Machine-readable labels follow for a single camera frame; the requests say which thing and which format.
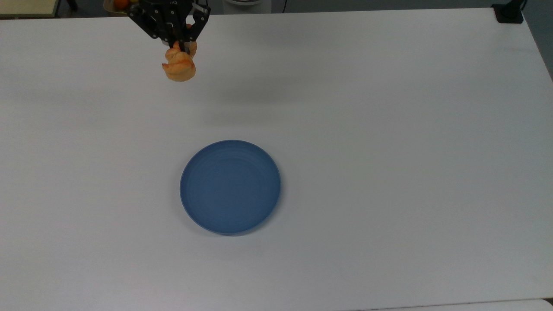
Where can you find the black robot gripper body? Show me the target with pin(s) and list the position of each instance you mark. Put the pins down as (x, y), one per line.
(166, 17)

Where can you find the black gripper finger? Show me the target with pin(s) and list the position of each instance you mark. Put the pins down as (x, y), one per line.
(175, 41)
(187, 43)

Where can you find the orange twisted bread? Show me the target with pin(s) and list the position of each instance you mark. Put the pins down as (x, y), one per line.
(181, 69)

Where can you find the orange fruit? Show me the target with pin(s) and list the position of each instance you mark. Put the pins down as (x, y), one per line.
(122, 3)

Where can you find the yellow fruit bowl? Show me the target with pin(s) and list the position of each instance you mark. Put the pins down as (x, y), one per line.
(108, 6)

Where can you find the light wooden table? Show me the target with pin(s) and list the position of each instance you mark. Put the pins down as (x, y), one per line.
(26, 6)

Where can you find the blue round plate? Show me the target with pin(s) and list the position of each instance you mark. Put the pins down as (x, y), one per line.
(230, 188)

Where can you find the black table clamp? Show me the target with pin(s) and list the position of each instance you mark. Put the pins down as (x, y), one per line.
(510, 15)

